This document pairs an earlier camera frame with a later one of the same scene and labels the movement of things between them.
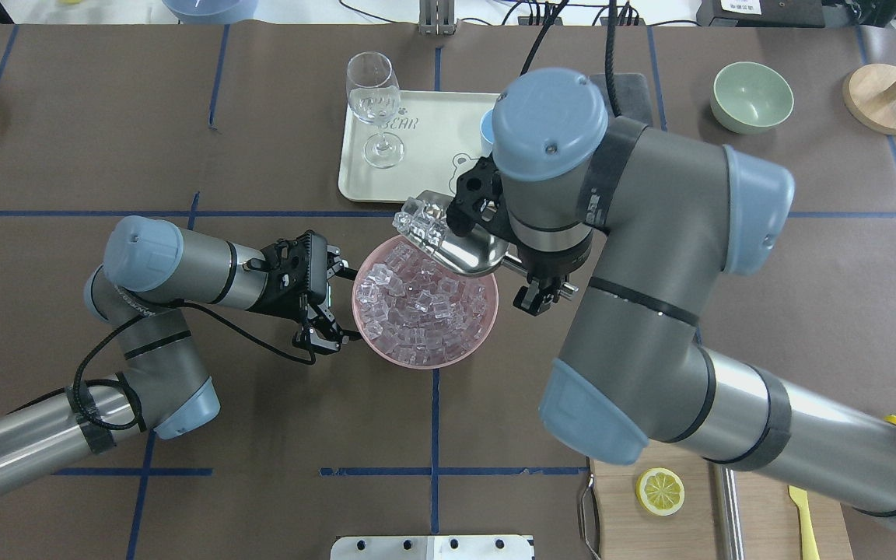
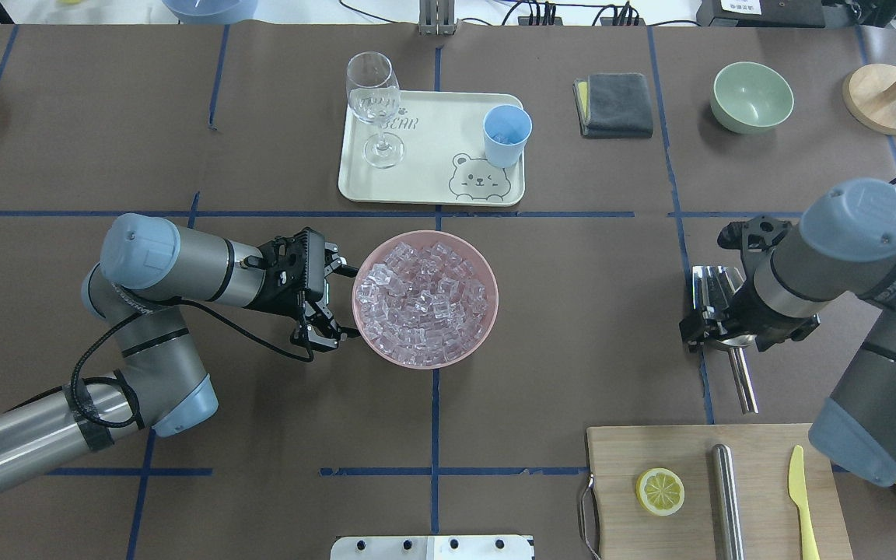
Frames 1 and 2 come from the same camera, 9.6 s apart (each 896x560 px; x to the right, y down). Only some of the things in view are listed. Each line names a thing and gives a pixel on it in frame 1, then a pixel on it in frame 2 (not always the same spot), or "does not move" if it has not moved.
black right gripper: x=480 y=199 to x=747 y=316
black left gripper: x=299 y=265 does not move
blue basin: x=212 y=12 does not move
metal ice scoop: x=476 y=253 to x=714 y=288
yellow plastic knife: x=809 y=546 does not move
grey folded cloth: x=634 y=103 does not move
